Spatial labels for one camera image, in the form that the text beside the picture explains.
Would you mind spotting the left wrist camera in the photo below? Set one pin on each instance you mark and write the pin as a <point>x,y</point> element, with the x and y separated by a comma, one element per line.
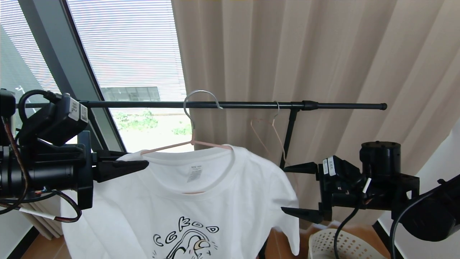
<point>61,118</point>

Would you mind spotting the white printed T-shirt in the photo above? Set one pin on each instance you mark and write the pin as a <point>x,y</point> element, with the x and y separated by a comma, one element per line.
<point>161,208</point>

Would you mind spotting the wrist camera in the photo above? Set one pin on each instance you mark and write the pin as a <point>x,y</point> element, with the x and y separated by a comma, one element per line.
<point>343,169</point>
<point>61,118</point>

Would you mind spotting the beige curtain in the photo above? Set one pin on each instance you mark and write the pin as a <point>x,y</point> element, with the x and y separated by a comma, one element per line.
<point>323,43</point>

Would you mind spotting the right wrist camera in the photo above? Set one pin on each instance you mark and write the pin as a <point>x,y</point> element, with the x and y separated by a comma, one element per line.
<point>343,169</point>

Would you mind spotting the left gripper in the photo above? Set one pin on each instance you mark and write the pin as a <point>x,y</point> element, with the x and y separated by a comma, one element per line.
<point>43,176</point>

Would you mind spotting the pink clothes hanger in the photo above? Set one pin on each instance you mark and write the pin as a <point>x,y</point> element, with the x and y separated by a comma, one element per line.
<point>276,135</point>
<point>193,136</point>

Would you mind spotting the black clothes rack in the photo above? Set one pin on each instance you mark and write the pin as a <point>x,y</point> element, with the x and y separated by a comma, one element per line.
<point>251,104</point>

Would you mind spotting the white laundry basket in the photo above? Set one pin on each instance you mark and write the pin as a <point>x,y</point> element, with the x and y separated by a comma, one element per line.
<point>352,246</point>

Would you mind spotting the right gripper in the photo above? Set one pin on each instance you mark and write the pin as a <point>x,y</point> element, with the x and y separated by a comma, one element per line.
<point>345,196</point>

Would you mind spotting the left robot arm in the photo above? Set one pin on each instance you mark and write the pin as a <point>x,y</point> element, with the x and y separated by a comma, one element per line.
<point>7,108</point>

